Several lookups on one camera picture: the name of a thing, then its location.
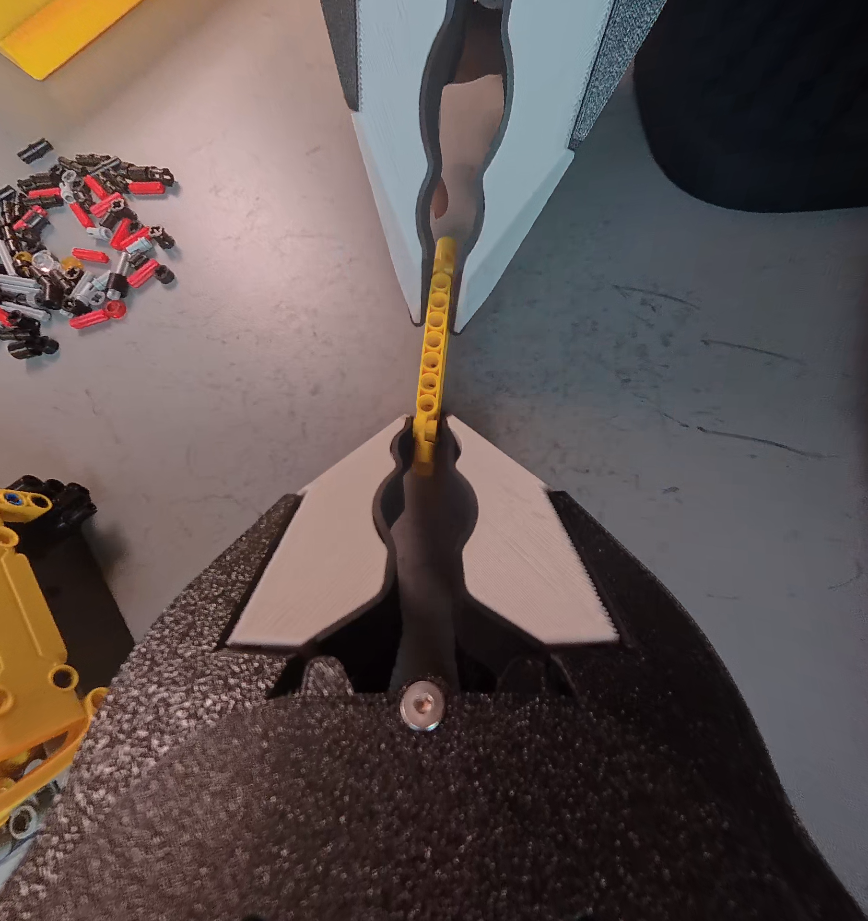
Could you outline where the yellow lego robot model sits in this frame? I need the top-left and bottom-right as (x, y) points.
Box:
(0, 475), (136, 875)

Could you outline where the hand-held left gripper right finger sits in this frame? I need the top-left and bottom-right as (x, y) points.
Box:
(443, 414), (621, 689)

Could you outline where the black quilted pad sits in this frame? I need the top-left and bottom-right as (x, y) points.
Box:
(634, 0), (868, 214)

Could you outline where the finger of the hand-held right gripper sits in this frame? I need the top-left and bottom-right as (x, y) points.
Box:
(331, 0), (449, 330)
(452, 0), (616, 335)

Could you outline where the yellow plastic bin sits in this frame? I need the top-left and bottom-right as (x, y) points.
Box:
(0, 0), (145, 82)

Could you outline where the yellow lego beam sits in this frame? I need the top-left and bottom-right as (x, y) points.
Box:
(414, 237), (458, 477)

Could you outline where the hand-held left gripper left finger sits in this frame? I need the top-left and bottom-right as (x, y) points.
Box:
(227, 414), (413, 693)

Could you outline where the pile of small lego pins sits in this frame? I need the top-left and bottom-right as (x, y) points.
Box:
(0, 153), (178, 358)

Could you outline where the person's right hand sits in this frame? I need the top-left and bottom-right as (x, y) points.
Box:
(434, 68), (508, 220)

